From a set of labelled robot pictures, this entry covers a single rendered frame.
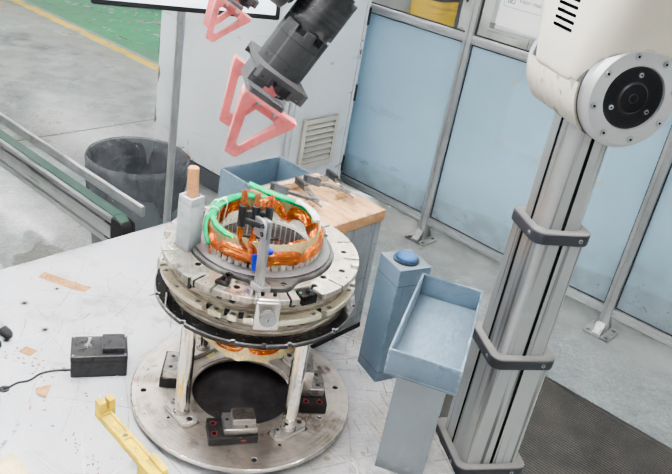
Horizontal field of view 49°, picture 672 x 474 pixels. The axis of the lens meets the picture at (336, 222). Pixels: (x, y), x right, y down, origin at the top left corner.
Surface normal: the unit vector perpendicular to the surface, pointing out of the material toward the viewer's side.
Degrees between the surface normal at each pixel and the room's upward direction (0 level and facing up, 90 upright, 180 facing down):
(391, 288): 90
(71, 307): 0
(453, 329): 0
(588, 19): 90
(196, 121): 90
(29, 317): 0
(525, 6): 90
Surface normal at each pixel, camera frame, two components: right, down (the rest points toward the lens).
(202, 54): -0.66, 0.23
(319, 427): 0.16, -0.89
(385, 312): -0.87, 0.08
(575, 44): -0.97, -0.06
